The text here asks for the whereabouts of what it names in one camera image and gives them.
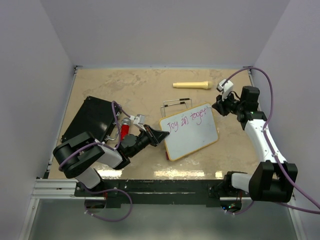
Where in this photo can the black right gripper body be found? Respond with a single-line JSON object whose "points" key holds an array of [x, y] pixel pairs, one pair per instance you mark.
{"points": [[231, 105]]}

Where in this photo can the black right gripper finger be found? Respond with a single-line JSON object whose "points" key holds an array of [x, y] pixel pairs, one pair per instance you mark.
{"points": [[220, 109], [219, 101]]}

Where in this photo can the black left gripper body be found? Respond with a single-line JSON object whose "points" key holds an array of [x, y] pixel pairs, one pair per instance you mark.
{"points": [[143, 139]]}

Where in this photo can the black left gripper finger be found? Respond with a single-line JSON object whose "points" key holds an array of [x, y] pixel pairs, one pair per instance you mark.
{"points": [[155, 141], [156, 134]]}

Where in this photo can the yellow framed whiteboard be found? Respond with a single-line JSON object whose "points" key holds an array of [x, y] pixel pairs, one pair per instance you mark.
{"points": [[190, 130]]}

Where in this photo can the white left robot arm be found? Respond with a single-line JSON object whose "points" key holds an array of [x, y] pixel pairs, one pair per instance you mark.
{"points": [[77, 155]]}

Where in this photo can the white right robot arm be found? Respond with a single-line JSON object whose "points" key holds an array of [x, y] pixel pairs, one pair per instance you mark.
{"points": [[273, 179]]}

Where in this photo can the cream toy microphone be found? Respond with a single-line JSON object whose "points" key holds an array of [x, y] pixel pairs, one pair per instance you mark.
{"points": [[193, 85]]}

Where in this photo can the red toy microphone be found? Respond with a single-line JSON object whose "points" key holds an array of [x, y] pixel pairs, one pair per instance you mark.
{"points": [[125, 127]]}

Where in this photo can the black hard case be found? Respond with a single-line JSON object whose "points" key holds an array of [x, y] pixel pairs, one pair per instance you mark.
{"points": [[94, 116]]}

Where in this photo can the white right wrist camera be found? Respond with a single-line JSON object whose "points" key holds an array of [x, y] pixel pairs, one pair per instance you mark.
{"points": [[225, 87]]}

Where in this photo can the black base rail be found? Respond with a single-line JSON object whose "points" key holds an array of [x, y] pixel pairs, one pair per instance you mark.
{"points": [[210, 193]]}

